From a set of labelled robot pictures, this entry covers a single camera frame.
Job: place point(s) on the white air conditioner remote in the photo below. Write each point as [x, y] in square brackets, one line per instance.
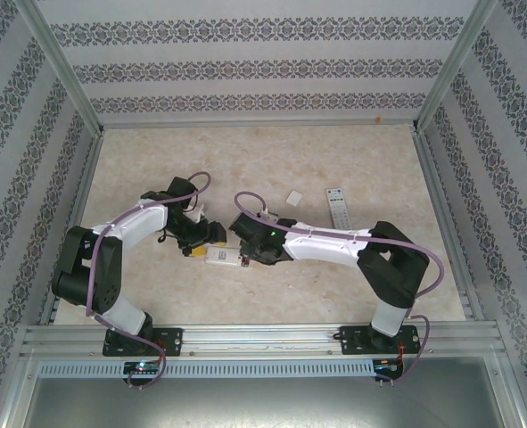
[223, 256]

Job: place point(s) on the white battery cover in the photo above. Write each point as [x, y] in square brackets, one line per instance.
[295, 198]

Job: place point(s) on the white remote with coloured buttons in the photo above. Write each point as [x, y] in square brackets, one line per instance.
[338, 207]

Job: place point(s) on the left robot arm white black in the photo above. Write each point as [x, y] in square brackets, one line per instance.
[129, 223]

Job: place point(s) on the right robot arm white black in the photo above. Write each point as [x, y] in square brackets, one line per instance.
[325, 243]

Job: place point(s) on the green circuit board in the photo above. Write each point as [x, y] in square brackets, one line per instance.
[385, 364]
[142, 367]

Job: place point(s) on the grey metal sheet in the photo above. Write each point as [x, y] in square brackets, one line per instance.
[263, 405]

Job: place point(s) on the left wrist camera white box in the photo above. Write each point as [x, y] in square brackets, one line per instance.
[196, 216]

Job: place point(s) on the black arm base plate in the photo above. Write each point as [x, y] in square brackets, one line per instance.
[350, 341]
[174, 341]

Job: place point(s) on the aluminium mounting rail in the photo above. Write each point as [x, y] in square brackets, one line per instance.
[254, 339]

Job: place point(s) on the aluminium side rail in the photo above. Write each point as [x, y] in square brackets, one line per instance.
[439, 200]
[84, 191]

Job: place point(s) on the aluminium corner post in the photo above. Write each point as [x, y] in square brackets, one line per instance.
[510, 392]
[452, 67]
[62, 67]
[13, 388]

